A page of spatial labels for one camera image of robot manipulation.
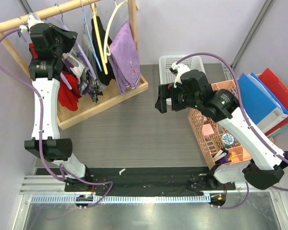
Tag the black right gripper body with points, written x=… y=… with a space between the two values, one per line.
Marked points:
x=178 y=97

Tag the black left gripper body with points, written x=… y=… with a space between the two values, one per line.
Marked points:
x=63 y=41

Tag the purple camouflage trousers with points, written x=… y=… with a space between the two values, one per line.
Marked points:
x=86 y=83

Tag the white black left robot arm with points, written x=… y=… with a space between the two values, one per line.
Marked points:
x=46 y=143

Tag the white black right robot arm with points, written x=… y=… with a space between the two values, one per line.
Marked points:
x=267 y=163

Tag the grey trousers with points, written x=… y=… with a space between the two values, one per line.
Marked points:
x=88 y=50

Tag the light blue hanger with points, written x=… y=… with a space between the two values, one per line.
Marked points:
x=86 y=29

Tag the cream white hanger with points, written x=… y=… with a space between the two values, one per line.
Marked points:
x=106 y=49

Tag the yellow hanger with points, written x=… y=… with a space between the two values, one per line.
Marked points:
x=99 y=43

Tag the red trousers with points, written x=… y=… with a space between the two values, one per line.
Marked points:
x=67 y=92

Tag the white plastic basket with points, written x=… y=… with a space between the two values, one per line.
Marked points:
x=165 y=63

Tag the pink power socket cube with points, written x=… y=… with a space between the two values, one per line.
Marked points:
x=207 y=130

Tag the pink desk organizer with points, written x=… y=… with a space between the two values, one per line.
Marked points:
x=212 y=138

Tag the blue folder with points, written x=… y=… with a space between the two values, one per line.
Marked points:
x=260 y=104

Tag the red folder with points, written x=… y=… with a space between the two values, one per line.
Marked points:
x=279 y=89

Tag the teal folder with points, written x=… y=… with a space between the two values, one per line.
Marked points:
x=278 y=131

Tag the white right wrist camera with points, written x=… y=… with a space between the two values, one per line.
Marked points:
x=178 y=70

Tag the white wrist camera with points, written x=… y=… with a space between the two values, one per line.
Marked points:
x=32 y=20
x=178 y=70

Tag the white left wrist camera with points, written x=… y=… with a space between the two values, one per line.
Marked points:
x=32 y=20

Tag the white slotted cable duct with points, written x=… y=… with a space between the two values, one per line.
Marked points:
x=86 y=199

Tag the aluminium rail frame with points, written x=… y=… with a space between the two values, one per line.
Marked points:
x=246 y=209

